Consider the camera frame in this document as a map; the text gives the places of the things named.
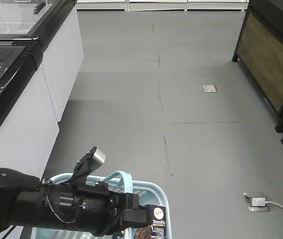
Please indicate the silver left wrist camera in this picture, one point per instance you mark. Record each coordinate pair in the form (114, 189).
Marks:
(90, 162)

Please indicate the near chest freezer white black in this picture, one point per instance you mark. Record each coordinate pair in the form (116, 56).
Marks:
(28, 126)

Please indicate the chest freezer white black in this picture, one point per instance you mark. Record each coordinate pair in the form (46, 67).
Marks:
(28, 126)
(54, 25)

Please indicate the open floor socket box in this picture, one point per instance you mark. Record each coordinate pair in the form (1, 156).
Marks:
(248, 195)

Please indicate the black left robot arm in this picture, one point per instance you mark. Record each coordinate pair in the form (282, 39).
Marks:
(21, 198)

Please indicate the white store shelving unit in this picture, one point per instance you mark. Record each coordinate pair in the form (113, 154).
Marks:
(155, 5)

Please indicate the light blue shopping basket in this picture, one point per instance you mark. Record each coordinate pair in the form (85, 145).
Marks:
(118, 181)

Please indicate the far chest freezer white black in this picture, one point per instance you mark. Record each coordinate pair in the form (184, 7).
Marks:
(54, 25)

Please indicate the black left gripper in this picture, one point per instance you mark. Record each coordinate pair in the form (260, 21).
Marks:
(93, 209)

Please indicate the wooden black-framed display stand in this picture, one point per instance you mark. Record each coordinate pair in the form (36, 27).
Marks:
(260, 49)

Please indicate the white power adapter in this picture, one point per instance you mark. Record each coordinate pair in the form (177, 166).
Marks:
(257, 201)

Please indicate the steel floor socket far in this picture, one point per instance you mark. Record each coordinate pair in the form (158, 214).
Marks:
(210, 88)

